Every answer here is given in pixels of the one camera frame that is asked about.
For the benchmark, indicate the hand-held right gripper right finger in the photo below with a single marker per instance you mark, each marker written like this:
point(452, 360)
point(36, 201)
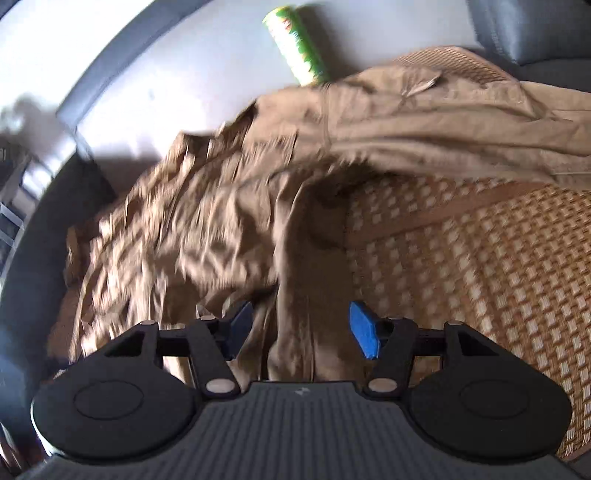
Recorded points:
point(364, 330)

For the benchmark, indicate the green chips can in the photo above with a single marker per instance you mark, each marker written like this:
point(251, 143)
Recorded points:
point(298, 44)

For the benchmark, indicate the grey sofa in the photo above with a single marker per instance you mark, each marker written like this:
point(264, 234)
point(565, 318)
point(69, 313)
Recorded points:
point(184, 69)

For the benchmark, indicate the brown woven mat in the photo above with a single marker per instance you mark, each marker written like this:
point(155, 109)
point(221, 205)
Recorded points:
point(485, 258)

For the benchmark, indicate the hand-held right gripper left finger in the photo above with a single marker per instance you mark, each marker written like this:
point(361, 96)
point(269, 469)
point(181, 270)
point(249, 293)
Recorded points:
point(238, 330)

